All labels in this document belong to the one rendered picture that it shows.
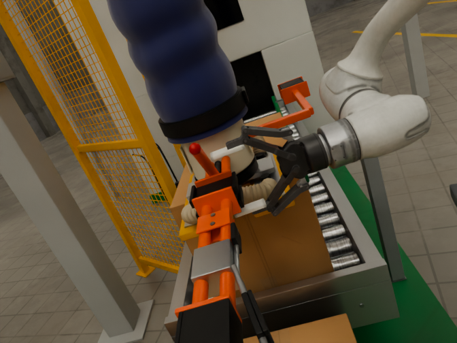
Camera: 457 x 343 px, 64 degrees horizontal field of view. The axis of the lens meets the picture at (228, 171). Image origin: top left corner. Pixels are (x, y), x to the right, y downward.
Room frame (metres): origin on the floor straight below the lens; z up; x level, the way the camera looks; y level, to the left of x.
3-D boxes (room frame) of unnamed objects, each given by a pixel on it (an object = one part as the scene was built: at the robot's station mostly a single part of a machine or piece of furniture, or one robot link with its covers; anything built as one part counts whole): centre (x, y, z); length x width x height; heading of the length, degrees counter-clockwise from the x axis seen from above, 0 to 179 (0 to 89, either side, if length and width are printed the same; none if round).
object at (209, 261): (0.48, 0.07, 1.05); 0.07 x 0.07 x 0.04; 82
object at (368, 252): (2.00, -0.50, 0.50); 2.31 x 0.05 x 0.19; 170
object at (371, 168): (1.38, -0.57, 0.50); 0.07 x 0.07 x 1.00; 80
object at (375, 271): (0.90, 0.02, 0.58); 0.70 x 0.03 x 0.06; 80
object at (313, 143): (0.68, -0.15, 1.08); 0.09 x 0.07 x 0.08; 86
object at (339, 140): (0.68, -0.22, 1.08); 0.09 x 0.06 x 0.09; 176
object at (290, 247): (1.25, -0.05, 0.75); 0.60 x 0.40 x 0.40; 170
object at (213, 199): (0.69, 0.04, 1.07); 0.10 x 0.08 x 0.06; 81
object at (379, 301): (0.90, 0.02, 0.48); 0.70 x 0.03 x 0.15; 80
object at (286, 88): (1.19, -0.30, 1.09); 0.09 x 0.08 x 0.05; 81
